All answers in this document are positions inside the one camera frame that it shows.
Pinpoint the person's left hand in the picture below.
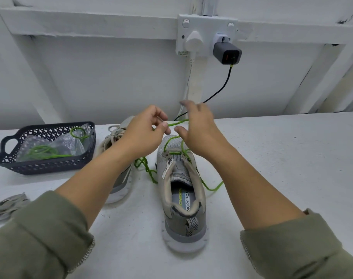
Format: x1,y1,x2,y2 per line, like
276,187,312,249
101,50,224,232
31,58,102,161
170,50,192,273
118,105,171,162

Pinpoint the person's right hand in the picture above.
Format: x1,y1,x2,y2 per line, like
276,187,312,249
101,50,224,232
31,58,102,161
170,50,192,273
174,100,231,164

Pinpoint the beige shoelace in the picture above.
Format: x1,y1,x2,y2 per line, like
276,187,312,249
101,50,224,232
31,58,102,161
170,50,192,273
0,193,31,222
106,125,129,144

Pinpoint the green shoelace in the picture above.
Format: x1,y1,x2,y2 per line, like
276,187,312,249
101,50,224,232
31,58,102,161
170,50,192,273
134,118,225,192
22,127,91,161

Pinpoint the gray sneaker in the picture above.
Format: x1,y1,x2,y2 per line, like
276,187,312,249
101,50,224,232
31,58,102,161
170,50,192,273
95,116,137,205
156,135,209,253

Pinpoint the clear plastic bag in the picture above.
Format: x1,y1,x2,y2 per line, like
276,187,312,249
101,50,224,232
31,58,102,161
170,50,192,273
15,123,96,162

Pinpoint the person's left forearm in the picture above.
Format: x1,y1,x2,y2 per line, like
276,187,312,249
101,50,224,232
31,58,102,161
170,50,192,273
0,148,138,279

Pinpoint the person's right forearm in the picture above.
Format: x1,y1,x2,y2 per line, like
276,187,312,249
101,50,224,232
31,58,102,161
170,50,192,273
211,149,353,279

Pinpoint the gray charger adapter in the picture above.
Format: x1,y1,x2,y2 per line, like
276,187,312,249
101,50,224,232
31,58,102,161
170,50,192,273
213,41,242,65

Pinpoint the white plug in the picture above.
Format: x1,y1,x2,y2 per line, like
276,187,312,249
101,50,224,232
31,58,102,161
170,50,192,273
185,31,206,53

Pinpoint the dark plastic lattice basket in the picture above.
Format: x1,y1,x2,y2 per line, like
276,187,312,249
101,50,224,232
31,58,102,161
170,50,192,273
0,121,97,176

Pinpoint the black cable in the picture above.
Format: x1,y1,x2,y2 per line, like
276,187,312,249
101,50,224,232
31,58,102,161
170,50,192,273
175,64,233,121

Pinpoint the white cable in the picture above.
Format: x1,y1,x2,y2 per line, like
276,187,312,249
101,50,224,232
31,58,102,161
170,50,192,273
178,53,195,117

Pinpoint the white wall socket plate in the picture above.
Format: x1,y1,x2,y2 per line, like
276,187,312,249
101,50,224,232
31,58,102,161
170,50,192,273
176,14,238,56

